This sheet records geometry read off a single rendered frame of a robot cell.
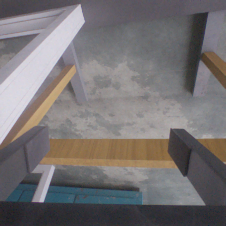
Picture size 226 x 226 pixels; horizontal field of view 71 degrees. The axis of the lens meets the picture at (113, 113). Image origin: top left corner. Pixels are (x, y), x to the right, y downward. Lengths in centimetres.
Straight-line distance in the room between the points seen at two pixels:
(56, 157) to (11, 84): 22
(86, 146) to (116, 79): 59
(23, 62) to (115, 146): 30
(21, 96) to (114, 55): 62
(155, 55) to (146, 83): 17
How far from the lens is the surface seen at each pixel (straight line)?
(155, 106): 106
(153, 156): 41
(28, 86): 40
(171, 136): 16
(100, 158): 42
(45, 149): 17
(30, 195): 219
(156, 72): 94
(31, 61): 43
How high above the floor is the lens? 85
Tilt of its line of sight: 50 degrees down
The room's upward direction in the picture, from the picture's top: 168 degrees counter-clockwise
